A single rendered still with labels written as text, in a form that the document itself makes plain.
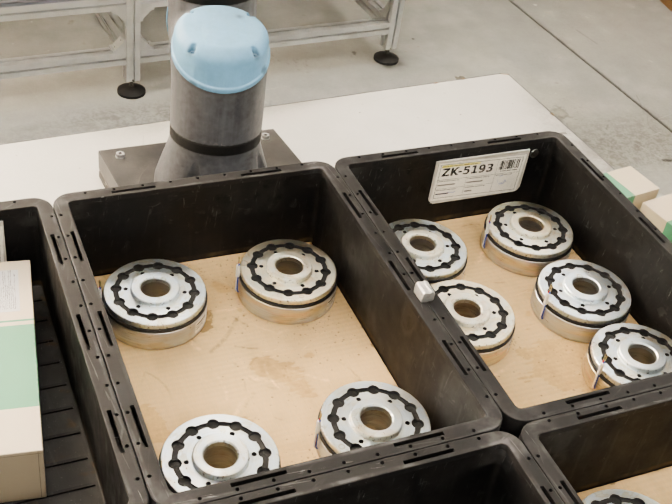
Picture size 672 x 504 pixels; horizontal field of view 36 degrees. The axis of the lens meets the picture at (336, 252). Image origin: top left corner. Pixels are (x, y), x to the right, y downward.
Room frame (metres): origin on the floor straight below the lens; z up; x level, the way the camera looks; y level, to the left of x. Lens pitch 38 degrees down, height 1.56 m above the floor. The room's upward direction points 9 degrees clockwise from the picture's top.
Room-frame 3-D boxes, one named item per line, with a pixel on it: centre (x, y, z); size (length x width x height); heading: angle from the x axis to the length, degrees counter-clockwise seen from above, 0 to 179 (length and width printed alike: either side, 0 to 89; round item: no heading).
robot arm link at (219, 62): (1.13, 0.18, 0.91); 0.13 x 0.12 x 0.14; 14
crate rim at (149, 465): (0.71, 0.06, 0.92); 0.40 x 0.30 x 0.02; 28
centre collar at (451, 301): (0.82, -0.14, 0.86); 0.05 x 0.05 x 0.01
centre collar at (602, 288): (0.88, -0.27, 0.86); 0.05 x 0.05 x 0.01
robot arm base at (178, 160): (1.12, 0.17, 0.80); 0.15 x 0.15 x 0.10
